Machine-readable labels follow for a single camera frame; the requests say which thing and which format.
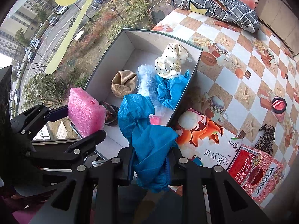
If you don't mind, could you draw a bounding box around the large pink foam sponge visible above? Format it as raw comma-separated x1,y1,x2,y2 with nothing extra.
67,88,107,138

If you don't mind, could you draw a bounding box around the blue fabric cloth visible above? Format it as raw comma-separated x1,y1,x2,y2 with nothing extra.
156,70,190,110
118,94,178,193

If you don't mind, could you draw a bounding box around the beige knitted hat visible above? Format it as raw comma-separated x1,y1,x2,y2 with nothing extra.
111,70,137,98

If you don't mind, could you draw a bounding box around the light blue fluffy duster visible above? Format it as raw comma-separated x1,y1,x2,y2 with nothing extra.
136,64,164,116

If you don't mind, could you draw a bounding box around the white polka dot scarf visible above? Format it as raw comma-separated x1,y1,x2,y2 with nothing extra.
155,43,192,79

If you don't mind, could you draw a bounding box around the dark red knitted hat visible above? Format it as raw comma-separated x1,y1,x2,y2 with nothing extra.
99,101,119,126

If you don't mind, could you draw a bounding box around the small pink foam sponge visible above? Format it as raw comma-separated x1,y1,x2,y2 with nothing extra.
149,114,161,125

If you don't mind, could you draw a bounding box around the red paper box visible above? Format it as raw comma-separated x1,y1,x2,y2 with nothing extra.
228,144,283,206

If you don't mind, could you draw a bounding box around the large white storage box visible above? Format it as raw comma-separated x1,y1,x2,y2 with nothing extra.
70,28,203,161

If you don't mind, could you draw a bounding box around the leopard print cloth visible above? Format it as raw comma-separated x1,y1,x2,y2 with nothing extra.
254,124,275,156

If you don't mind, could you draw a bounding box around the checkered patterned tablecloth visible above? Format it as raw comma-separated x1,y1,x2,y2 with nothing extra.
154,9,298,208

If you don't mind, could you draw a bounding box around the red striped knit hat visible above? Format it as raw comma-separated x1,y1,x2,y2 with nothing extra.
272,96,287,122

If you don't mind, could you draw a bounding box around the dark plaid pillow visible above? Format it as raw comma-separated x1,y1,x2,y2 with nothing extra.
174,0,259,33

